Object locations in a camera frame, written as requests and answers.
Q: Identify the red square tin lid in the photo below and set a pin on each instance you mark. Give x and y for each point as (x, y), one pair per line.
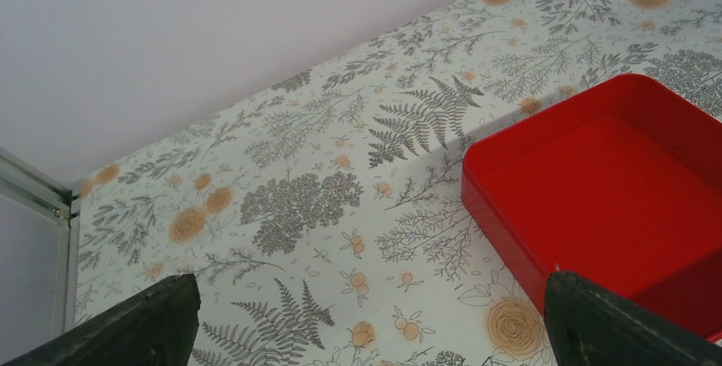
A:
(620, 184)

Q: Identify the aluminium corner frame post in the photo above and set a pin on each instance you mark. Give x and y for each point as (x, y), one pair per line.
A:
(39, 231)

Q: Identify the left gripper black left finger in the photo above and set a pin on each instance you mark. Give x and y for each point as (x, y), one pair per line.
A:
(157, 326)

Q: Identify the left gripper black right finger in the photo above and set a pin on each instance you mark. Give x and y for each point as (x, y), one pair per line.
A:
(590, 325)

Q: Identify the floral patterned table mat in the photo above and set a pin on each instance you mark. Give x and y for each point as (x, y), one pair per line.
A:
(322, 217)

